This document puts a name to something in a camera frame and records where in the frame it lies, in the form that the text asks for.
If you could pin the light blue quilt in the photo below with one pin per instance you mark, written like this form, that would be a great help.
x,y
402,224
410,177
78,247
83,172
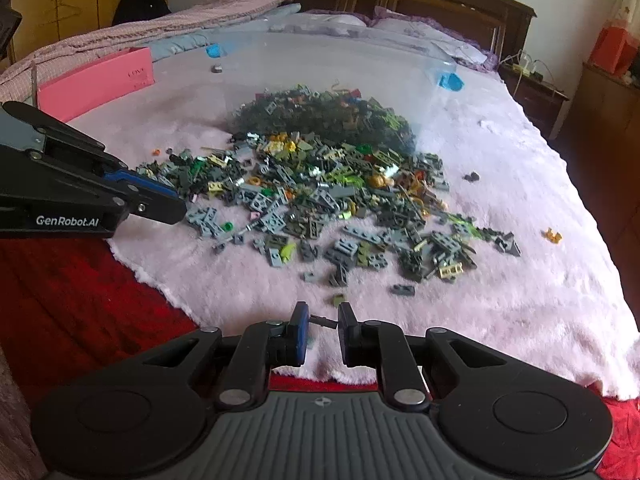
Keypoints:
x,y
200,40

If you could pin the pink fluffy blanket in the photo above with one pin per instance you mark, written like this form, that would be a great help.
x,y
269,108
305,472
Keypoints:
x,y
500,290

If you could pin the red blanket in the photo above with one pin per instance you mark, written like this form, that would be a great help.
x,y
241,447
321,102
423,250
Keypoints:
x,y
60,300

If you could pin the pillow with purple ruffles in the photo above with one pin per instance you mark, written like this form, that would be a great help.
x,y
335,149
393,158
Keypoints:
x,y
345,19
430,35

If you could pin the pink striped quilt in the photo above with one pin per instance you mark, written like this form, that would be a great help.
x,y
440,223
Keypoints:
x,y
150,20

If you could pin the clear plastic storage bin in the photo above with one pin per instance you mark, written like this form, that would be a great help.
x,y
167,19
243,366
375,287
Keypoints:
x,y
325,60

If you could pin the wooden nightstand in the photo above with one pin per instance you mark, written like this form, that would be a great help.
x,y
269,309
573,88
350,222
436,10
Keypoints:
x,y
540,105

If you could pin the pile of mixed toy bricks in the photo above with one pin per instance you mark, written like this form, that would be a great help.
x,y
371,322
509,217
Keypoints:
x,y
320,185

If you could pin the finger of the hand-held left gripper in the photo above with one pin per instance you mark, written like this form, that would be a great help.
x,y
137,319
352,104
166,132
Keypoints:
x,y
155,206
135,179

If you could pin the orange toy brick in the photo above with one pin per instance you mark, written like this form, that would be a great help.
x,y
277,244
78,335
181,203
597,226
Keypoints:
x,y
552,235

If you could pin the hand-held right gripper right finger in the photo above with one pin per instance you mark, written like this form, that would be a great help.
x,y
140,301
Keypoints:
x,y
345,332

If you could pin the wooden cabinet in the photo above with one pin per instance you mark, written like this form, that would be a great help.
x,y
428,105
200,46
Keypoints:
x,y
610,110

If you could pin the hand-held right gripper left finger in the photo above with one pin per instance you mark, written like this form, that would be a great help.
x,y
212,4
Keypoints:
x,y
300,332

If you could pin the pink cardboard box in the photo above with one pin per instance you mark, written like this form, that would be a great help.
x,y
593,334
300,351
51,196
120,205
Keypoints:
x,y
95,85

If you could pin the dark stray toy brick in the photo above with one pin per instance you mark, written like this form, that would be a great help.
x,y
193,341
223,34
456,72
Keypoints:
x,y
471,176

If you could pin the red bag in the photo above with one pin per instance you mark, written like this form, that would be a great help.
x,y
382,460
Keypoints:
x,y
612,47

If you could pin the grey toy rod piece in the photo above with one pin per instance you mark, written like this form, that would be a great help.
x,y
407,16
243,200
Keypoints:
x,y
322,320

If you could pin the small white oval object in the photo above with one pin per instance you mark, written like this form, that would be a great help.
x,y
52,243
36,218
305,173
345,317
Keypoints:
x,y
217,67

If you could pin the black hanging bag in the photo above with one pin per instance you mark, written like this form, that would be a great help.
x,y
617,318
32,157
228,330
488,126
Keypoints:
x,y
140,5

